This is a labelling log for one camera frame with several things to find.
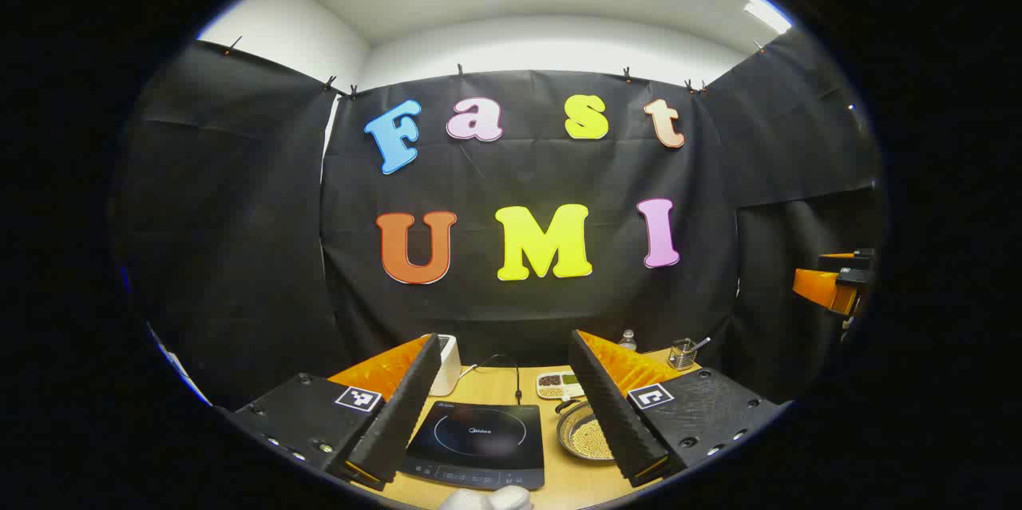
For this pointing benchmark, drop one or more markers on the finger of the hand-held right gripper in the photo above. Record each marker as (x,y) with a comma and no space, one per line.
(862,258)
(822,286)

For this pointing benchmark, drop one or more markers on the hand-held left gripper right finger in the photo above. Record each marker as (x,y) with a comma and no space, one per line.
(607,406)

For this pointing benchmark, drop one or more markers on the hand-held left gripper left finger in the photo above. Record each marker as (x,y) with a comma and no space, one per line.
(403,406)

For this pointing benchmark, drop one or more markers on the black induction cooktop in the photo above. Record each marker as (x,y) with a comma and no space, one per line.
(487,434)

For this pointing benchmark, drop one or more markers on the white divided dish of beans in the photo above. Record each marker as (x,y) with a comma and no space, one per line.
(551,386)

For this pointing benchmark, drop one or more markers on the white toaster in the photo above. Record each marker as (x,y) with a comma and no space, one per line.
(449,366)

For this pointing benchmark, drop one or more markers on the green label drink bottle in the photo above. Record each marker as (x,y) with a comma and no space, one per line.
(628,341)

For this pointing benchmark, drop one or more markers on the metal spoon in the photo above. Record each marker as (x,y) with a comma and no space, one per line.
(701,343)

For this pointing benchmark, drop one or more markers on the black backdrop cloth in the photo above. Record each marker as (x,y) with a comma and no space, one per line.
(543,175)

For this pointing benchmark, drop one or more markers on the small ceiling light panel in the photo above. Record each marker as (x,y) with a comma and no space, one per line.
(766,13)

